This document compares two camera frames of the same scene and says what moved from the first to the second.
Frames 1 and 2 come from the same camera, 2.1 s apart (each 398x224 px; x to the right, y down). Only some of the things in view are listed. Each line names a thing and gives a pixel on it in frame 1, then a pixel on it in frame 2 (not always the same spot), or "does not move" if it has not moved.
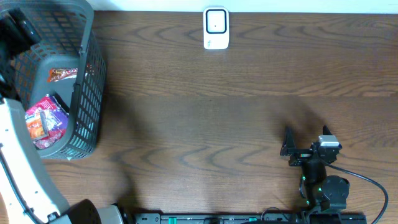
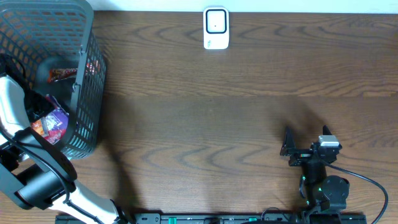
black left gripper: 8,28 to 10,71
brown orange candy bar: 58,74 does not move
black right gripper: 288,149 does not move
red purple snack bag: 57,117 does not move
